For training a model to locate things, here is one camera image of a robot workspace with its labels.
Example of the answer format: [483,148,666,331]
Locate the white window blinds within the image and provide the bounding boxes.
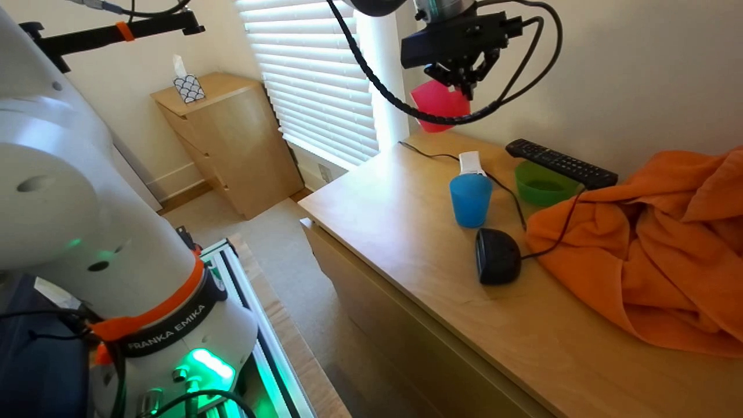
[235,0,379,170]

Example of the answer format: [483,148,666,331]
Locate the red plastic bowl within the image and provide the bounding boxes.
[410,81,468,115]

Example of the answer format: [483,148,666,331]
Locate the black corrugated cable conduit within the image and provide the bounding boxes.
[322,0,563,130]

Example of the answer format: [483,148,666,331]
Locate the orange towel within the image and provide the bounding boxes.
[527,148,743,357]

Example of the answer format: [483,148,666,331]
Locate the black remote control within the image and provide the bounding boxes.
[505,139,617,189]

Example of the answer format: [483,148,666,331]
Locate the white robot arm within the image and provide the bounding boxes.
[0,11,259,418]

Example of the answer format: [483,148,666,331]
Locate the black speaker cable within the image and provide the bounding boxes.
[396,139,588,261]

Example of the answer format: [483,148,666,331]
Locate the blue plastic cup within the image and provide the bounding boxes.
[451,150,492,228]

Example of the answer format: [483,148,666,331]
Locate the green plastic bowl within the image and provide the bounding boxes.
[516,159,580,208]

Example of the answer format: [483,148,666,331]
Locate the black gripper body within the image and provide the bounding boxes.
[401,11,525,88]

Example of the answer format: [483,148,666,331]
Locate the wooden dresser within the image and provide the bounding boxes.
[301,132,743,418]

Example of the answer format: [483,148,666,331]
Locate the small wooden side cabinet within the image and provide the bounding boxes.
[151,71,301,217]

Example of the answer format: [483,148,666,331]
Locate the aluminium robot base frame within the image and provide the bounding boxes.
[137,225,317,418]

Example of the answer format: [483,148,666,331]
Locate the patterned tissue box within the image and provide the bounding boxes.
[172,55,204,105]

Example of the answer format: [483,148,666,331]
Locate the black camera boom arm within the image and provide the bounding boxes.
[21,0,204,71]

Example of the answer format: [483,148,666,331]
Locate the black round speaker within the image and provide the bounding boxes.
[476,228,521,286]

